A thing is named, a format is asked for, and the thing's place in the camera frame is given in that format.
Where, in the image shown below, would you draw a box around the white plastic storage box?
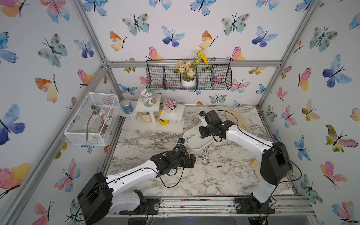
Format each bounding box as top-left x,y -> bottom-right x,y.
183,123 -> 214,152

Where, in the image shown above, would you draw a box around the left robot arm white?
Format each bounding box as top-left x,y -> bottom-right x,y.
72,139 -> 197,225

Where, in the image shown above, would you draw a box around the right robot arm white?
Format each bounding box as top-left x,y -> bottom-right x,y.
199,110 -> 293,204

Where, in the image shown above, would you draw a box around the beige work glove far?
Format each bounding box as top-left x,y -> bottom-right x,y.
225,110 -> 251,132

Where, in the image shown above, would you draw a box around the yellow plastic bottle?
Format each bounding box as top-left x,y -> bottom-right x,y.
158,110 -> 169,126

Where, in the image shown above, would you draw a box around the white tiered wooden shelf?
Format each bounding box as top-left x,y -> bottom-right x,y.
119,94 -> 185,133

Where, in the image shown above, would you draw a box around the white pot pink flowers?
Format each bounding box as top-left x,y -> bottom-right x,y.
163,98 -> 179,114

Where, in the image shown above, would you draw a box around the cream bubble pot with succulent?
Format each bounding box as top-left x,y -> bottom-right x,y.
140,112 -> 152,123

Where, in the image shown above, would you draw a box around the white pot flower bouquet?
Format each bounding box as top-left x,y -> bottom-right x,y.
173,49 -> 209,88

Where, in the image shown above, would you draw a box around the green lidded jar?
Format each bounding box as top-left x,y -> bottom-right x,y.
141,89 -> 156,107

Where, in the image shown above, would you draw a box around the blue can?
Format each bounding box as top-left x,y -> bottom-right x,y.
120,99 -> 134,114

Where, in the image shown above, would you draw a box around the artificial pink flower stem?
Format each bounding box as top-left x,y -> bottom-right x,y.
85,103 -> 112,142

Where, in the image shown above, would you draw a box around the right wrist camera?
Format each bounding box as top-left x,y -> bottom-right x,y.
199,111 -> 208,127

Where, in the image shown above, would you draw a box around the black wire wall basket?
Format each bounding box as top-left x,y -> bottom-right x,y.
145,58 -> 232,91

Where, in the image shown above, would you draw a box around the white wire mesh box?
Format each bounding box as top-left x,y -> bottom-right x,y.
64,92 -> 120,146

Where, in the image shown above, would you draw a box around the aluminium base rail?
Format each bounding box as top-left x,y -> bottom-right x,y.
100,196 -> 315,218

